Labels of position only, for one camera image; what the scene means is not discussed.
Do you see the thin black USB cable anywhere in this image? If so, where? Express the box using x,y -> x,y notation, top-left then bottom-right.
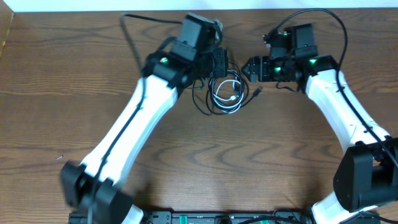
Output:
191,70 -> 264,116

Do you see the white USB cable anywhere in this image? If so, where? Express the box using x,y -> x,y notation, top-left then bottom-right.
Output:
212,78 -> 244,114

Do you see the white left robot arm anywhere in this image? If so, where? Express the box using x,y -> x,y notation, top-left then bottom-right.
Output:
60,48 -> 228,223

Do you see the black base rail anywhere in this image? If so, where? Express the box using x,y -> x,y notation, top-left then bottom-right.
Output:
67,209 -> 381,224

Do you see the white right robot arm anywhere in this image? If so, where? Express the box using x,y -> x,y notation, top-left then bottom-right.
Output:
241,55 -> 397,223

